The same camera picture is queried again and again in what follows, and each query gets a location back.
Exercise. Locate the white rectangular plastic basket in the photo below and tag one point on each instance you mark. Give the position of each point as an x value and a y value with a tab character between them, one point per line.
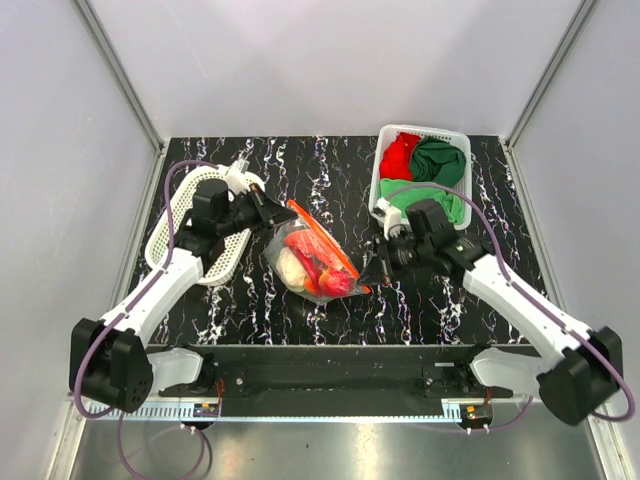
389	133

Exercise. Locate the fake white cauliflower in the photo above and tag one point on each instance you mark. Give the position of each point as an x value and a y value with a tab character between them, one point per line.
290	270

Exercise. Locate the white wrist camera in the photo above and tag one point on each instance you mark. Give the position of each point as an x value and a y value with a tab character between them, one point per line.
389	218
239	180

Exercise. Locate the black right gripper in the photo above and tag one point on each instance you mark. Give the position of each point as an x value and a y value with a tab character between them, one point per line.
380	268

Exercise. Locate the white oval perforated basket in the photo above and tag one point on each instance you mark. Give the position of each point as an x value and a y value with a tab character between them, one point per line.
190	226

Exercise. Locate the aluminium frame post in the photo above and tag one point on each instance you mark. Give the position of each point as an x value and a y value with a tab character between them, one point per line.
113	63
569	38

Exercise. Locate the dark green cloth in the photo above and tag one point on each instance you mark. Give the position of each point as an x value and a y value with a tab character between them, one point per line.
436	161

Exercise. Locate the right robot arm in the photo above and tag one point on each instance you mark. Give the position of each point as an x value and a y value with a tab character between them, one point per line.
575	368

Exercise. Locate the light green cloth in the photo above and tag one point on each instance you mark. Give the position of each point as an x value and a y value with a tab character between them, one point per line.
398	194

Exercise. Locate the white slotted cable duct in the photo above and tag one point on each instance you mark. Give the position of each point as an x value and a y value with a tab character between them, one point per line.
176	410

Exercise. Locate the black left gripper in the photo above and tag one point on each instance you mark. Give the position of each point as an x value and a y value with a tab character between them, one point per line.
269	213

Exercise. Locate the right aluminium frame post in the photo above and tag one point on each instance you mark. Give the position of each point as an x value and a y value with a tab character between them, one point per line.
569	38

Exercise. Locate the left aluminium frame post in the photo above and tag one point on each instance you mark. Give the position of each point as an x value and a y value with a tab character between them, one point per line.
113	63

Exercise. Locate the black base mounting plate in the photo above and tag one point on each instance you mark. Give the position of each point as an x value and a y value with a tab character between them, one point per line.
337	381

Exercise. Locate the clear zip top bag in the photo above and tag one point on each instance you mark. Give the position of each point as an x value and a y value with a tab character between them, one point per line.
310	262

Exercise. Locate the red cloth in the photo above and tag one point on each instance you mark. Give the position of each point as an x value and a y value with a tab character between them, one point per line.
395	163

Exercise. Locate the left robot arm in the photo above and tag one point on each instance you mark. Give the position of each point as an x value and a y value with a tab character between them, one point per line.
109	361

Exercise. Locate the fake watermelon slice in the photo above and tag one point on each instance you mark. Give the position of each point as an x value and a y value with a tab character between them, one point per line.
315	247

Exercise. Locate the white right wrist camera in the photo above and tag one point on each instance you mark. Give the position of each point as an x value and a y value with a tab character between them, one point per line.
389	218

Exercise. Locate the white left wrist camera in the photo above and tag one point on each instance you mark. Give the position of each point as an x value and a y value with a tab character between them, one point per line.
239	180

